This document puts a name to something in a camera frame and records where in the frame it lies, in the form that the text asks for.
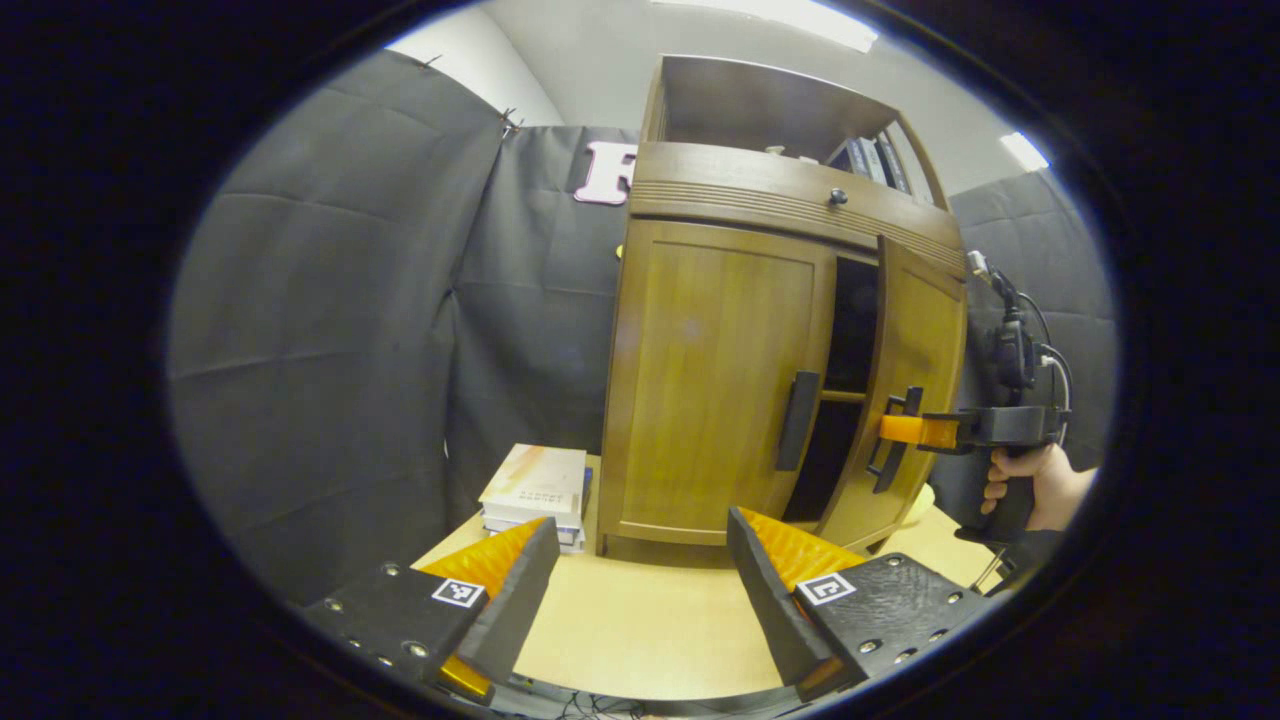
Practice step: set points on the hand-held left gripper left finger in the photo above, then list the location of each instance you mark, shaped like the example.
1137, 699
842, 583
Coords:
515, 600

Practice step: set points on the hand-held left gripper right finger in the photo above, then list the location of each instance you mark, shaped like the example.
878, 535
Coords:
765, 590

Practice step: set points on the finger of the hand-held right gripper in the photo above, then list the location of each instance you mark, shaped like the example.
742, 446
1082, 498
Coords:
915, 430

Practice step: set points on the wooden shoe cabinet door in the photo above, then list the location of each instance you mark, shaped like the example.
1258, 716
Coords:
700, 380
925, 330

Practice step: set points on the wooden double-door shoe cabinet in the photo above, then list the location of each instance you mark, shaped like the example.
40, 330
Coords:
760, 100

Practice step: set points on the wooden inner shelf board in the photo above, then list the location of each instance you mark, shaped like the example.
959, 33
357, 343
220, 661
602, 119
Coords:
845, 397

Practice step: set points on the white book under beige book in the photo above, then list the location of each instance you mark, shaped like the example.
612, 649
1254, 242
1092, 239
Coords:
570, 536

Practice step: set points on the beige cover book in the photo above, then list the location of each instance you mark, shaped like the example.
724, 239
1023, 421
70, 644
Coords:
535, 480

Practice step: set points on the light grey book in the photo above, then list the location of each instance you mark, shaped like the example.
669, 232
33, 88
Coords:
873, 160

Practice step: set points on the small ceiling light panel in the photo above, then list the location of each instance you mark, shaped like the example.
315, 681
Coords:
1025, 151

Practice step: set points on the large ceiling light panel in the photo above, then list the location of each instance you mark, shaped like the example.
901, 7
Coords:
790, 18

